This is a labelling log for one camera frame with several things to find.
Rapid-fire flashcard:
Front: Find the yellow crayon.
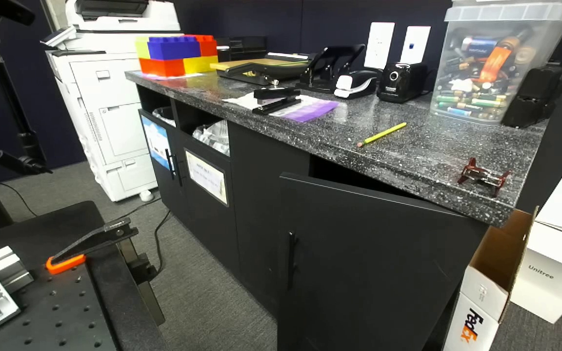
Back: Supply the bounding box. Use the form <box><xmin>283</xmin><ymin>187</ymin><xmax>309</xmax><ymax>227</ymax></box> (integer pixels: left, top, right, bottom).
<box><xmin>356</xmin><ymin>121</ymin><xmax>408</xmax><ymax>148</ymax></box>

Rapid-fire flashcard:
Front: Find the purple paper sheet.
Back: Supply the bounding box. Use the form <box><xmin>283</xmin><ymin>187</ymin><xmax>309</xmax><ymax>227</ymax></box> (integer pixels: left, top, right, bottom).
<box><xmin>281</xmin><ymin>99</ymin><xmax>340</xmax><ymax>123</ymax></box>

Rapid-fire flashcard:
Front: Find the white bin liner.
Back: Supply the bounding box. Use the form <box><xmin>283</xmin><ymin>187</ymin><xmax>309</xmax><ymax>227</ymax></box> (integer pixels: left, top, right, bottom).
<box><xmin>152</xmin><ymin>106</ymin><xmax>178</xmax><ymax>128</ymax></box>
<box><xmin>192</xmin><ymin>119</ymin><xmax>231</xmax><ymax>157</ymax></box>

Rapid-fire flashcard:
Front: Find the black door with white label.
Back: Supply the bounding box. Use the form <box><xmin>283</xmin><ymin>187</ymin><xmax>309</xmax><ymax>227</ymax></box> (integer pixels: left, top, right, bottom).
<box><xmin>179</xmin><ymin>133</ymin><xmax>241</xmax><ymax>278</ymax></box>

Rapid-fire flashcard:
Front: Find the white paper sheet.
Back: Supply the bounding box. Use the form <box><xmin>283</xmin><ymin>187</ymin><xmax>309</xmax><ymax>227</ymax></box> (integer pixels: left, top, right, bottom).
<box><xmin>221</xmin><ymin>92</ymin><xmax>321</xmax><ymax>118</ymax></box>

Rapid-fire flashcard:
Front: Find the white and black stapler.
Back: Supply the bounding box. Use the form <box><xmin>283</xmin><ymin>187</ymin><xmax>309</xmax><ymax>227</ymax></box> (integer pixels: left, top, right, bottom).
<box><xmin>333</xmin><ymin>69</ymin><xmax>382</xmax><ymax>100</ymax></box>

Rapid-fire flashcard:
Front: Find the black hole punch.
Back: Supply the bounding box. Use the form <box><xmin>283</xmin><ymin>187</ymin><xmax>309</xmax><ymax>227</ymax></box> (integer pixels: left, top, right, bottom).
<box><xmin>296</xmin><ymin>43</ymin><xmax>367</xmax><ymax>94</ymax></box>

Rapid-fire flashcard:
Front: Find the black door with blue label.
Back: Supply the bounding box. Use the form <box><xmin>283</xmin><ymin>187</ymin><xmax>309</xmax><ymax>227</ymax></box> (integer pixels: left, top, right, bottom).
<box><xmin>138</xmin><ymin>109</ymin><xmax>185</xmax><ymax>217</ymax></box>

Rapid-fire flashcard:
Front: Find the black cabinet door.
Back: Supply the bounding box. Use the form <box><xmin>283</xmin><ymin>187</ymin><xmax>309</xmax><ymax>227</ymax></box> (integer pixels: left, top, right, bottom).
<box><xmin>276</xmin><ymin>173</ymin><xmax>490</xmax><ymax>351</ymax></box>

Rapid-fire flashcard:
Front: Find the black paper tray stack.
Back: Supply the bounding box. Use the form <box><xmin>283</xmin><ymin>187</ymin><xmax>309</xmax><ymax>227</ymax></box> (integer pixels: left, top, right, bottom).
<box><xmin>216</xmin><ymin>36</ymin><xmax>268</xmax><ymax>62</ymax></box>

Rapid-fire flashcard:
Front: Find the yellow toy building block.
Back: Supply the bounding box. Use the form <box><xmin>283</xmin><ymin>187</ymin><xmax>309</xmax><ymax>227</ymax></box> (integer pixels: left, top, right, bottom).
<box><xmin>183</xmin><ymin>55</ymin><xmax>220</xmax><ymax>75</ymax></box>

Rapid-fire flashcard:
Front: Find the red toy building block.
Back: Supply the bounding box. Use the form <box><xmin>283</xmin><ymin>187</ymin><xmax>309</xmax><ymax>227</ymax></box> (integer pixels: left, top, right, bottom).
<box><xmin>183</xmin><ymin>34</ymin><xmax>219</xmax><ymax>58</ymax></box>

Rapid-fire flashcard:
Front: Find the black electric pencil sharpener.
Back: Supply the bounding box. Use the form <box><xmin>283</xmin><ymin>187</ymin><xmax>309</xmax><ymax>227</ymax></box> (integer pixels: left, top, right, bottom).
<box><xmin>377</xmin><ymin>61</ymin><xmax>428</xmax><ymax>103</ymax></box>

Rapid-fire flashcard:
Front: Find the orange toy building block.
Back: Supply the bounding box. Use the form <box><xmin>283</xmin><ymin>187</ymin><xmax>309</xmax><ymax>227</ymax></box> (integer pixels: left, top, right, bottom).
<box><xmin>138</xmin><ymin>57</ymin><xmax>186</xmax><ymax>78</ymax></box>

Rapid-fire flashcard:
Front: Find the blue toy building block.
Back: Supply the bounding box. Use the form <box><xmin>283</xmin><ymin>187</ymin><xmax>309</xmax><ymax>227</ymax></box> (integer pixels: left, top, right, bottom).
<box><xmin>147</xmin><ymin>36</ymin><xmax>202</xmax><ymax>61</ymax></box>

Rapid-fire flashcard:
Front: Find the white office printer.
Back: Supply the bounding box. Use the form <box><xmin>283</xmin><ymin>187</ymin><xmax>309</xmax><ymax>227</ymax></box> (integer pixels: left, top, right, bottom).
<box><xmin>40</xmin><ymin>0</ymin><xmax>184</xmax><ymax>203</ymax></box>

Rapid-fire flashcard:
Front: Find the black clamp with orange grip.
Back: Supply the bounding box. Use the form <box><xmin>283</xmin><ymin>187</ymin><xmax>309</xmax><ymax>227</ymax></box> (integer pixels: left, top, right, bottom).
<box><xmin>45</xmin><ymin>217</ymin><xmax>140</xmax><ymax>275</ymax></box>

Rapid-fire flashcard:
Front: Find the red staple remover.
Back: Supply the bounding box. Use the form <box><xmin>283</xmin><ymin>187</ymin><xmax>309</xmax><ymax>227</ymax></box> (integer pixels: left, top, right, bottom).
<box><xmin>457</xmin><ymin>156</ymin><xmax>512</xmax><ymax>197</ymax></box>

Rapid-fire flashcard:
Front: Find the heap of batteries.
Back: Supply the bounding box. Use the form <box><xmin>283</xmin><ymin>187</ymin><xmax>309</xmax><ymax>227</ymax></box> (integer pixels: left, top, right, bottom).
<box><xmin>432</xmin><ymin>29</ymin><xmax>538</xmax><ymax>121</ymax></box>

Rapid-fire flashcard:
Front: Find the open cardboard shipping box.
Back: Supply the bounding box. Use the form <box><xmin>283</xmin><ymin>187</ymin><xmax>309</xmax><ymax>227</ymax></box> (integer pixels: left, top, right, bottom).
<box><xmin>442</xmin><ymin>206</ymin><xmax>540</xmax><ymax>351</ymax></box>

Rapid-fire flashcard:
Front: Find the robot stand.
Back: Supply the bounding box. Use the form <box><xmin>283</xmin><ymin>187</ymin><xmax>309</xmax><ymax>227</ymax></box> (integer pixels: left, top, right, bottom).
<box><xmin>0</xmin><ymin>200</ymin><xmax>166</xmax><ymax>351</ymax></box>

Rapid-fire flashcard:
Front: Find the clear plastic bin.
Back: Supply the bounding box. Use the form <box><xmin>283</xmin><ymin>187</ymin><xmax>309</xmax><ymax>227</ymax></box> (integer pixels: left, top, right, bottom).
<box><xmin>430</xmin><ymin>0</ymin><xmax>562</xmax><ymax>125</ymax></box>

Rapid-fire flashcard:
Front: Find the black desk appliance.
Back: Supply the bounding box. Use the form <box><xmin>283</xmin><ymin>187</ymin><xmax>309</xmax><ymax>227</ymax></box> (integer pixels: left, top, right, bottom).
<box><xmin>500</xmin><ymin>63</ymin><xmax>562</xmax><ymax>129</ymax></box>

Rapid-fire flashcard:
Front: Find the white carton box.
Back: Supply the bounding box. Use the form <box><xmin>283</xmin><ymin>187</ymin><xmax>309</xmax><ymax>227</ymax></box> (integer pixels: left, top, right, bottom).
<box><xmin>510</xmin><ymin>169</ymin><xmax>562</xmax><ymax>324</ymax></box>

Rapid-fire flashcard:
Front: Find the black cable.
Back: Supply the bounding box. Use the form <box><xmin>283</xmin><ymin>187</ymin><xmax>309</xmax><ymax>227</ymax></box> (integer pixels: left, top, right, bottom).
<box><xmin>0</xmin><ymin>182</ymin><xmax>39</xmax><ymax>218</ymax></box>
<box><xmin>113</xmin><ymin>196</ymin><xmax>172</xmax><ymax>274</ymax></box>

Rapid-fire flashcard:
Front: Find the white wall socket plate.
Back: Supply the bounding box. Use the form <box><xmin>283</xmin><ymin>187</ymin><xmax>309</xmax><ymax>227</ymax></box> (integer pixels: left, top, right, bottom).
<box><xmin>363</xmin><ymin>21</ymin><xmax>396</xmax><ymax>70</ymax></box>

